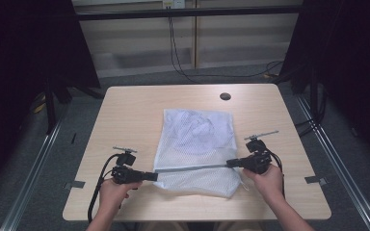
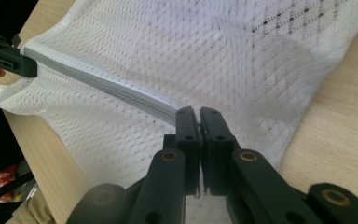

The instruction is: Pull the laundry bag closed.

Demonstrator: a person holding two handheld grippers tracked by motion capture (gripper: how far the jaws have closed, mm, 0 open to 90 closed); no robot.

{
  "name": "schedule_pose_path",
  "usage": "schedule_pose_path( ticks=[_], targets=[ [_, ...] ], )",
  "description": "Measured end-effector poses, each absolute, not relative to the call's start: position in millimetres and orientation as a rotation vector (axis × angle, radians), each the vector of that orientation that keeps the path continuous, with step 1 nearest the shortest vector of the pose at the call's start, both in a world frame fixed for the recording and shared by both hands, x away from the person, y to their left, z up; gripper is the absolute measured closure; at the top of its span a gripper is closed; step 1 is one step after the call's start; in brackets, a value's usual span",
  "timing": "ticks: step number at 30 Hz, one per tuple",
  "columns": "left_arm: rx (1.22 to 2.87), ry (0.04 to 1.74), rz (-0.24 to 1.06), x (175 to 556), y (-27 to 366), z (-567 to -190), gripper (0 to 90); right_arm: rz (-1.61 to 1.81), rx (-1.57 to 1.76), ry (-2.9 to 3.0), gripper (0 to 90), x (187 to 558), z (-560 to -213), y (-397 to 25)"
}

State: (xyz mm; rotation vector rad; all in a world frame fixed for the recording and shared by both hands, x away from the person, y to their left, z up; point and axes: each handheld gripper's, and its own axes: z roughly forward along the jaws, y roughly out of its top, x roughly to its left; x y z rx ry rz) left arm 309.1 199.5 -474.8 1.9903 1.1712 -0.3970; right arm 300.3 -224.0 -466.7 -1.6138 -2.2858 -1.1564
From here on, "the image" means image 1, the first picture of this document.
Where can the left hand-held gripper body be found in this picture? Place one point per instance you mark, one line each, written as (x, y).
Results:
(125, 173)

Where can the metal floor rail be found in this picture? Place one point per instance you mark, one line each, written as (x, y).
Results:
(337, 166)
(32, 179)

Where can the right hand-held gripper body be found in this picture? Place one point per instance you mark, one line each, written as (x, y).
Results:
(257, 160)

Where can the grey tape strip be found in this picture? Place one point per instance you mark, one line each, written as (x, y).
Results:
(74, 184)
(315, 180)

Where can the person's right hand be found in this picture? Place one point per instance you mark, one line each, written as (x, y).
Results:
(268, 184)

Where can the white mesh laundry bag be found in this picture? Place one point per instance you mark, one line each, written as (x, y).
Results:
(196, 150)

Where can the person's left hand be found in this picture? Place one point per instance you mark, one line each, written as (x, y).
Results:
(114, 194)

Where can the white garment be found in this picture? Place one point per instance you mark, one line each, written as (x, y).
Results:
(197, 130)

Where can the white wall socket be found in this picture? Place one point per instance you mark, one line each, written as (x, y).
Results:
(173, 4)

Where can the black stand leg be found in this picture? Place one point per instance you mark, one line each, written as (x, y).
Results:
(50, 109)

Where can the black horizontal bar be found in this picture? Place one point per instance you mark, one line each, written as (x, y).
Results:
(189, 13)

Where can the black curtain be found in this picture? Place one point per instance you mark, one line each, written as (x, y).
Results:
(29, 64)
(350, 64)

